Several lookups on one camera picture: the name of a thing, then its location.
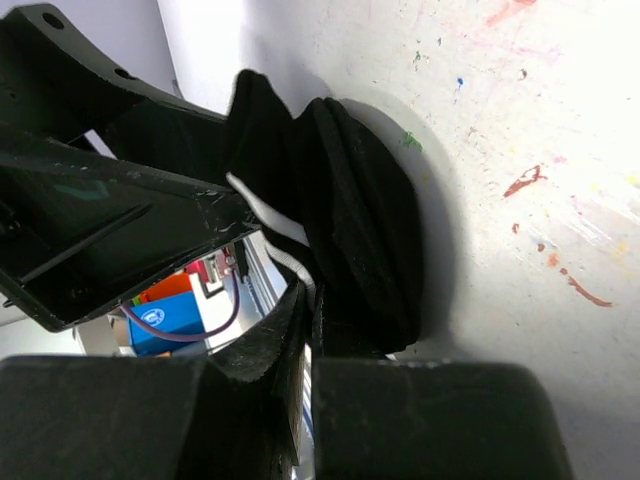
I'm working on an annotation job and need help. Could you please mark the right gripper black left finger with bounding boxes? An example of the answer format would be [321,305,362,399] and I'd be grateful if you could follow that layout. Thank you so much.
[1,281,306,479]

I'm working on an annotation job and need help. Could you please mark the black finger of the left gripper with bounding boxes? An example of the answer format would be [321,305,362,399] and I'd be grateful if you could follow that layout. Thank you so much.
[2,4,224,173]
[1,125,258,331]

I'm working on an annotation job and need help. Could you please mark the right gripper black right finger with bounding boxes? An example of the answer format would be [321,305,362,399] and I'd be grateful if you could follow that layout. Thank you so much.
[311,290,573,479]

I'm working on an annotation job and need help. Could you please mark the black ankle sock white cuff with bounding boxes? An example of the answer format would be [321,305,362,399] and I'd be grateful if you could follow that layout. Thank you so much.
[222,70,424,354]

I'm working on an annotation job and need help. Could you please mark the orange box in background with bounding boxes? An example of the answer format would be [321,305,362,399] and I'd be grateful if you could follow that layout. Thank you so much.
[132,273,192,306]

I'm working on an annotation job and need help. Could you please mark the blue box in background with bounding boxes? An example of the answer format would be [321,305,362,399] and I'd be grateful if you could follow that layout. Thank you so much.
[128,292,204,356]

